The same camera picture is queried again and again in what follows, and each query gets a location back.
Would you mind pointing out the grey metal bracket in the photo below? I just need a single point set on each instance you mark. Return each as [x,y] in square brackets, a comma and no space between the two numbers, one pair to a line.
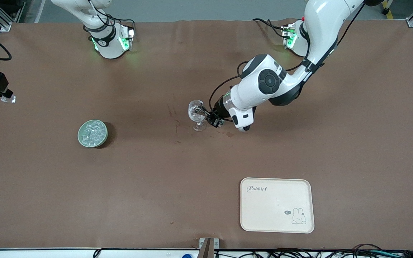
[216,243]

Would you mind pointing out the brown table mat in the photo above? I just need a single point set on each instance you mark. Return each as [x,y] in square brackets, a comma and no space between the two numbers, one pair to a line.
[120,197]

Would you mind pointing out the brown upright bar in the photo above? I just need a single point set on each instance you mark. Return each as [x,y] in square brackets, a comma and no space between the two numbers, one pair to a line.
[206,251]

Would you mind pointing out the single clear ice cube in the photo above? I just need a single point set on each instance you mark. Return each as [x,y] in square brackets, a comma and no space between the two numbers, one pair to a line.
[8,100]

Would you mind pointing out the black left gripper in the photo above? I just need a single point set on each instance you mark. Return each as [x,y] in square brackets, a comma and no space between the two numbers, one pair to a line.
[222,108]

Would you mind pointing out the blue bottle cap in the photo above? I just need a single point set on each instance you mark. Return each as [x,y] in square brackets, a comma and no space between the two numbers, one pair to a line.
[188,256]

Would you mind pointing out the clear wine glass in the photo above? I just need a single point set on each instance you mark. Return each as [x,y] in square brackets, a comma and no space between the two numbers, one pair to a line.
[199,126]

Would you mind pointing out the green round bowl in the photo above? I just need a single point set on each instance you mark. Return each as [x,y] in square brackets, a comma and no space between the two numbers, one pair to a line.
[81,138]

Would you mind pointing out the cream rabbit print tray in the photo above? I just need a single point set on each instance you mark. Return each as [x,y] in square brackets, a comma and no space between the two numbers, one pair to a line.
[274,204]

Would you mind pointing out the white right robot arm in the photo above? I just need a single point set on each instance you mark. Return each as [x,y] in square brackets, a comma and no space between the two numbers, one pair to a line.
[109,46]

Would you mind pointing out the pile of clear ice cubes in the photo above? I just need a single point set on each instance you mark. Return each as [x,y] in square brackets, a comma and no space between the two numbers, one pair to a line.
[93,132]

